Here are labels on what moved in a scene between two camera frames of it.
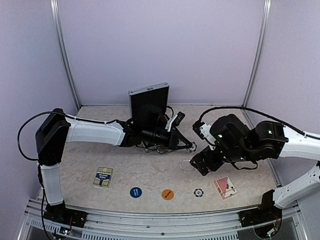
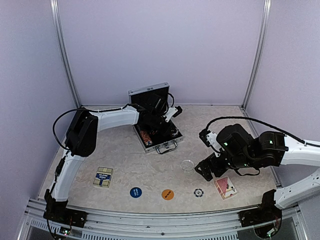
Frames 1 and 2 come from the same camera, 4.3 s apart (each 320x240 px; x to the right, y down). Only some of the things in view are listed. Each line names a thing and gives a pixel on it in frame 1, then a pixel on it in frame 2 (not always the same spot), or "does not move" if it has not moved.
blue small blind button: (135, 192) does not move
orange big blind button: (167, 194) does not move
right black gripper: (201, 166) to (207, 172)
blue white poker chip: (198, 192) does not move
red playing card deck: (225, 187) does not move
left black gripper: (175, 135) to (167, 131)
